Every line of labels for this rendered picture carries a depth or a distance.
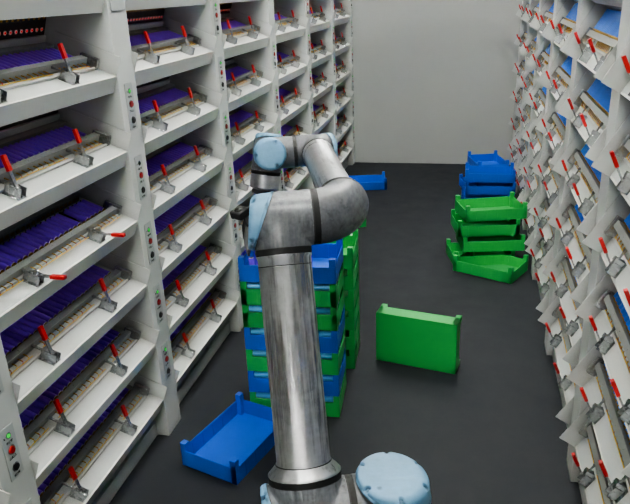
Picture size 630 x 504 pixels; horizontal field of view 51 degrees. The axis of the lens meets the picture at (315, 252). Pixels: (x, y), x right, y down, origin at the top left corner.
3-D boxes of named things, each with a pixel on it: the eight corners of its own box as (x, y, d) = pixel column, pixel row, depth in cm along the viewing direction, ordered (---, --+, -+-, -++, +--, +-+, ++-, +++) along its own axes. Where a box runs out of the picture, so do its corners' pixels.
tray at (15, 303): (135, 234, 188) (141, 204, 184) (-6, 337, 133) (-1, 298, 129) (71, 208, 189) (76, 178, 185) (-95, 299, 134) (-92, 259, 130)
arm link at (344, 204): (378, 192, 131) (332, 124, 193) (316, 198, 130) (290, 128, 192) (379, 247, 135) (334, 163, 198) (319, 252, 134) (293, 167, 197)
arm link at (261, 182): (266, 175, 196) (243, 171, 202) (264, 192, 197) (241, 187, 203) (286, 176, 203) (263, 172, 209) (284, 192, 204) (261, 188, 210)
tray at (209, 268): (230, 266, 265) (239, 237, 260) (165, 340, 211) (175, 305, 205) (183, 247, 267) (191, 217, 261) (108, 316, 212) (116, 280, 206)
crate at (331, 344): (345, 323, 228) (344, 302, 225) (337, 353, 209) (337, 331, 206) (259, 320, 232) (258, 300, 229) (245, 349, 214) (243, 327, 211)
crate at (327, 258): (343, 259, 219) (342, 236, 216) (335, 284, 200) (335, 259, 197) (255, 257, 224) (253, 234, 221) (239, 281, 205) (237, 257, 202)
